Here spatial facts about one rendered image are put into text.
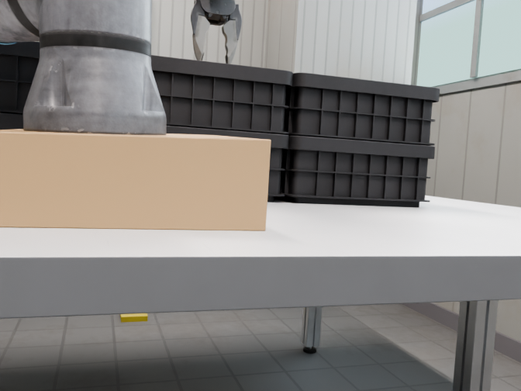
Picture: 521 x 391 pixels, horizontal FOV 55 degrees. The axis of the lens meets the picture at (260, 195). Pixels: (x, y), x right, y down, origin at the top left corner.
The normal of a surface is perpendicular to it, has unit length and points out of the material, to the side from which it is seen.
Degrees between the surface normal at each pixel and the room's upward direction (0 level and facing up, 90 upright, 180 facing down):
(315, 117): 90
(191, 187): 90
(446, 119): 90
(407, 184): 90
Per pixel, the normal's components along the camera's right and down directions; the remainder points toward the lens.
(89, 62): 0.21, -0.18
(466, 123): -0.95, -0.04
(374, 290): 0.31, 0.07
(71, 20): -0.11, 0.12
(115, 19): 0.58, 0.12
